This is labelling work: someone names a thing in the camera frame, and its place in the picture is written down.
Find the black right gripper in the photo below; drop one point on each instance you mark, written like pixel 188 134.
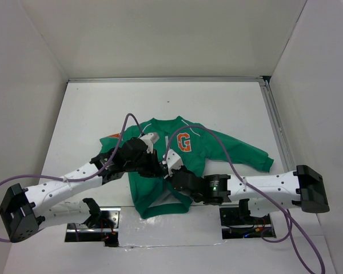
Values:
pixel 183 168

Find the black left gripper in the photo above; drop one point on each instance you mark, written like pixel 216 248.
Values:
pixel 155 169

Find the green jacket white lining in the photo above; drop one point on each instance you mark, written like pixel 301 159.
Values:
pixel 155 196

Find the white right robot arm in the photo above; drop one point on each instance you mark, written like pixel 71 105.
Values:
pixel 256 196

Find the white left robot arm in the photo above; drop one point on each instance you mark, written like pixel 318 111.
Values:
pixel 26 211

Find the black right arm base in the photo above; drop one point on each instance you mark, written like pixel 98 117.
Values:
pixel 238 223

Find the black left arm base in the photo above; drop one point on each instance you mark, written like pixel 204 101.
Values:
pixel 101 226

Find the white taped cover panel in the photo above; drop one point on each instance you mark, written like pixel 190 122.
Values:
pixel 201 226

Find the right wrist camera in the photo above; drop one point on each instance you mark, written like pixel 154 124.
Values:
pixel 172 163

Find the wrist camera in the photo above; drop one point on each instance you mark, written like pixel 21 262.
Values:
pixel 172 163
pixel 149 139

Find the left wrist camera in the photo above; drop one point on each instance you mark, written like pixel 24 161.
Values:
pixel 149 139

